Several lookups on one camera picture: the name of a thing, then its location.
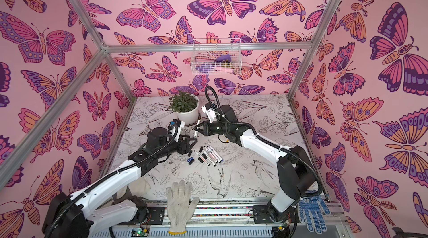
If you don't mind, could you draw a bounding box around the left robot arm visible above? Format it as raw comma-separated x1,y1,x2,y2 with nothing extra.
42,124,197,238

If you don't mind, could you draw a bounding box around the green plant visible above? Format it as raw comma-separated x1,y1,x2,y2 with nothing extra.
169,92,198,113

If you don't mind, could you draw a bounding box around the blue dotted glove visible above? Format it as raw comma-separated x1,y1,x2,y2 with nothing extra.
298,195,331,235

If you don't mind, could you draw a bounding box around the white knit glove front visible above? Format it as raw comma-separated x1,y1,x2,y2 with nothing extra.
166,180,200,235

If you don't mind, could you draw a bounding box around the aluminium frame rail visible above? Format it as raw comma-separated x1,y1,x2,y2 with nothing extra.
104,42,312,53

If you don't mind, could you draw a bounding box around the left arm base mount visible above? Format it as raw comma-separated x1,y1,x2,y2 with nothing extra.
118,197,166,226

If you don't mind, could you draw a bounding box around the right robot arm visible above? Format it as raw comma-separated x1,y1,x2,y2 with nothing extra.
194,103,323,222

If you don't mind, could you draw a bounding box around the white wire basket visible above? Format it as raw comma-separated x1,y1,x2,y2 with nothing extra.
190,38,243,75

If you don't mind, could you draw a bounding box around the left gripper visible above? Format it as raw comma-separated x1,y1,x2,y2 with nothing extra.
155,134,197,161

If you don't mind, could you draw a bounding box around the white marker red label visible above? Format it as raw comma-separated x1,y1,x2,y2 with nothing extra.
196,152,211,166

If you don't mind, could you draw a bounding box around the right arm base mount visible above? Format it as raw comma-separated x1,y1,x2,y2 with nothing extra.
251,205,298,225

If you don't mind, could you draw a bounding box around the green circuit board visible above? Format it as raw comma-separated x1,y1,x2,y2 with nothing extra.
131,228,148,238

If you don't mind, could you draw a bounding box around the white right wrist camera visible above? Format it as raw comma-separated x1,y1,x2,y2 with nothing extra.
201,103,219,123

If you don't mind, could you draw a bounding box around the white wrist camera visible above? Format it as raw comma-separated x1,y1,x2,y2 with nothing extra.
201,103,219,123
168,119,185,137

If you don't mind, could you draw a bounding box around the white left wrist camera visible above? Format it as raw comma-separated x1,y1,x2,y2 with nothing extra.
168,119,185,137

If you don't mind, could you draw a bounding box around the white plant pot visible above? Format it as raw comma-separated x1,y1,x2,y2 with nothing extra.
177,94,200,125

